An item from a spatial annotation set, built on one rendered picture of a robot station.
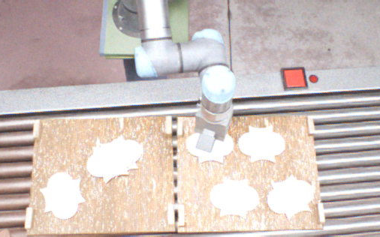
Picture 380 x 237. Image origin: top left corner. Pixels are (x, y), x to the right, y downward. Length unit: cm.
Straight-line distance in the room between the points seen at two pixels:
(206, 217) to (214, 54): 49
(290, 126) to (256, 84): 18
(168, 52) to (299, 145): 55
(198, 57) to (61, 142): 55
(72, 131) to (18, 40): 142
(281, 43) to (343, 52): 34
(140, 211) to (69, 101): 42
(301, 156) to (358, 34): 154
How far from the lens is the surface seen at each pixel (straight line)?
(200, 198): 153
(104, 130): 162
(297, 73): 174
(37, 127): 163
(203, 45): 128
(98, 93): 170
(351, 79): 179
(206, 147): 140
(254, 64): 282
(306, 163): 161
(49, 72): 284
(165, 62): 126
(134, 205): 153
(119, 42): 179
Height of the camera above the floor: 241
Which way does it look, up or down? 65 degrees down
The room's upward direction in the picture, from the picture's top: 4 degrees clockwise
